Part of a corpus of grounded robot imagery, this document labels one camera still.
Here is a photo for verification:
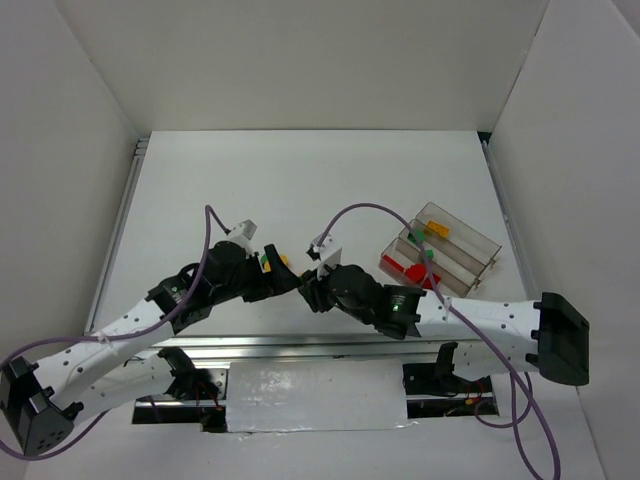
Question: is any red rounded lego piece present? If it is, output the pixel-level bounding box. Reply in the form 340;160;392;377
404;264;441;290

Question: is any yellow long lego brick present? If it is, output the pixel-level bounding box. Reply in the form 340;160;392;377
425;220;450;238

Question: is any red square lego brick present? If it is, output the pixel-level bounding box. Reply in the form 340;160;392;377
379;255;405;274

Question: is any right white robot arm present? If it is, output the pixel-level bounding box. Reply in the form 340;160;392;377
298;265;590;386

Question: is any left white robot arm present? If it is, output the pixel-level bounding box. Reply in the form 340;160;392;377
1;241;301;460

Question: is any yellow rounded lego piece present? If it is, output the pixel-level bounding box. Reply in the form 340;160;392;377
261;255;290;272

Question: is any white taped cover panel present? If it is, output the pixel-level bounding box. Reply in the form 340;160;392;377
226;360;408;433

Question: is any clear three-slot container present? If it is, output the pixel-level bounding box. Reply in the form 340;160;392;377
379;202;501;297

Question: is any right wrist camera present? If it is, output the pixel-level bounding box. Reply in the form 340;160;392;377
307;234;342;280

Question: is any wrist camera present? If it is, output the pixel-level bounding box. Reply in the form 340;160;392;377
307;234;342;280
226;219;257;254

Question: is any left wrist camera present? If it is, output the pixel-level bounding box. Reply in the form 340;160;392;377
226;219;257;254

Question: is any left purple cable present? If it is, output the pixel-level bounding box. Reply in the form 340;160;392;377
0;204;234;460

